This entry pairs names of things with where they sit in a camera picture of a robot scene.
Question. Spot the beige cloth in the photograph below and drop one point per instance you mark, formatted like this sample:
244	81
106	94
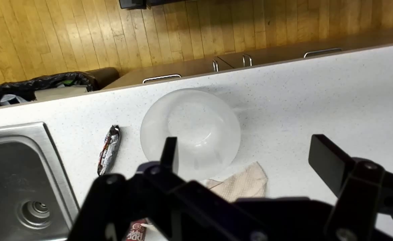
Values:
243	183

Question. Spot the wooden base cabinet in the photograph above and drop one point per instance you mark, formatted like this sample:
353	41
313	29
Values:
182	69

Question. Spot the stainless steel double sink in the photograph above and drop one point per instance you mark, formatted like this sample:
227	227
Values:
12	179

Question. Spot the brown candy bar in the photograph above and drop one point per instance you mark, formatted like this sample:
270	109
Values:
109	149

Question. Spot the black equipment base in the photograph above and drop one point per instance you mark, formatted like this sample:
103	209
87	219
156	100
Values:
146	3

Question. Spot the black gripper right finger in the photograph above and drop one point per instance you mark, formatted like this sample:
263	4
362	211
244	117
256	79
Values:
330	161

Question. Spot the red soda can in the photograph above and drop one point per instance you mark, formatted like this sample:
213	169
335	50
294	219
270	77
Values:
137	232

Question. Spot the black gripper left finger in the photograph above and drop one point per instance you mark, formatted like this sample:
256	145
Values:
169	152

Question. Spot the translucent plastic bowl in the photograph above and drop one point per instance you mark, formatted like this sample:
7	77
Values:
200	125

